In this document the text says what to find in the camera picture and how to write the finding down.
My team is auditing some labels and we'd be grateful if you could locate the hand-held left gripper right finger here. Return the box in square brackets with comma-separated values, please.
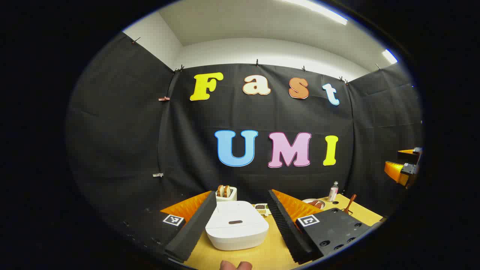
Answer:
[267, 189, 383, 265]

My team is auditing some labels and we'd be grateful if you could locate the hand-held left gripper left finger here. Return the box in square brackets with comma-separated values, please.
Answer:
[112, 190, 218, 264]

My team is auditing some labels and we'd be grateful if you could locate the white rice cooker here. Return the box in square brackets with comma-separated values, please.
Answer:
[205, 201, 270, 251]

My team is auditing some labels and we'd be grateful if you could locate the brown wooden spoon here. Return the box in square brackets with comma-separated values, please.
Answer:
[343, 194, 357, 215]

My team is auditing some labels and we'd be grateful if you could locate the round white plate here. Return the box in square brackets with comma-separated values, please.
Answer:
[302, 198, 326, 210]

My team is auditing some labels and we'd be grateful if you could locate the white toaster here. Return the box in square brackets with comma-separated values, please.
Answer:
[216, 186, 237, 202]

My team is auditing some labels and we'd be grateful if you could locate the black backdrop cloth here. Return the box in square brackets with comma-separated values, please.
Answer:
[66, 32, 424, 240]

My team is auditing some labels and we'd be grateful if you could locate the row of small black clips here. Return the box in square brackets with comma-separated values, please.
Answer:
[131, 36, 381, 84]

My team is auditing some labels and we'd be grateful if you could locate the long ceiling strip light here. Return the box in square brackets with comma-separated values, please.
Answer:
[281, 0, 348, 26]

